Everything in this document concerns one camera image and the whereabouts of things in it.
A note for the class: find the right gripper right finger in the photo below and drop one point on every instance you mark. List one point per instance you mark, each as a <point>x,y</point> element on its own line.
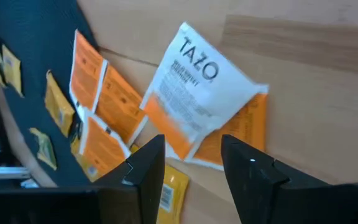
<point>250,193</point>

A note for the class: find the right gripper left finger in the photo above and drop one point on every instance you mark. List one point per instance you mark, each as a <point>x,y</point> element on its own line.
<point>141,193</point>

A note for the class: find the white orange Tazo tea bag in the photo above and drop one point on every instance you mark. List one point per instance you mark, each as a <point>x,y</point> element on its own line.
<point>102,149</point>
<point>247,124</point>
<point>120,102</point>
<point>197,77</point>
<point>87,73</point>

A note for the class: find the round dark woven placemat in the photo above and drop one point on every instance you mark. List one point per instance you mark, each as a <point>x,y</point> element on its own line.
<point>42,37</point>

